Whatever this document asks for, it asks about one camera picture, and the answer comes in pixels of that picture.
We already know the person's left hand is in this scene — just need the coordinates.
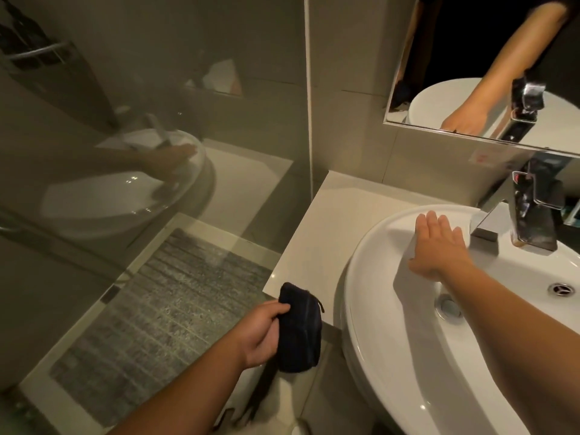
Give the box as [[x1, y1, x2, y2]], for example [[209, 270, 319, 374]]
[[236, 300, 292, 370]]

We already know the chrome basin drain stopper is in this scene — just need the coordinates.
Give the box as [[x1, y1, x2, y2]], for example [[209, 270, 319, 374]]
[[434, 294, 463, 320]]

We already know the person's right hand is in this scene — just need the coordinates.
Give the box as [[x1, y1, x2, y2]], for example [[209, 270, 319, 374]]
[[409, 211, 475, 282]]

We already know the person's left forearm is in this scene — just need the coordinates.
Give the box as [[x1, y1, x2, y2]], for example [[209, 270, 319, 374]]
[[106, 334, 249, 435]]

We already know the person's right forearm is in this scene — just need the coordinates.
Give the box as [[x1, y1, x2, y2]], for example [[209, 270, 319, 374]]
[[436, 260, 580, 435]]

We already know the wall mirror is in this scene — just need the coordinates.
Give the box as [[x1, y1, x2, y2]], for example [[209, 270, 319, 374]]
[[382, 0, 580, 156]]

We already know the dark pouch with strap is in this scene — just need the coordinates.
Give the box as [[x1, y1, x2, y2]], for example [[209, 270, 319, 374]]
[[240, 282, 325, 426]]

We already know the white ceramic wash basin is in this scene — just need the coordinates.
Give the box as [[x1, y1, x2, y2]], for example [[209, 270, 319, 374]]
[[341, 204, 580, 435]]

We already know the chrome towel rail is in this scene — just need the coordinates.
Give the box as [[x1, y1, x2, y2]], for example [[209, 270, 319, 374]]
[[0, 38, 73, 64]]

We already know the glass shower partition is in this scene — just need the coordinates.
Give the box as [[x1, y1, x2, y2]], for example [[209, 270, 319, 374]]
[[0, 0, 314, 397]]

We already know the chrome square faucet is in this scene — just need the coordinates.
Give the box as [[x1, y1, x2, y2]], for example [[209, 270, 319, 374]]
[[469, 151, 573, 253]]

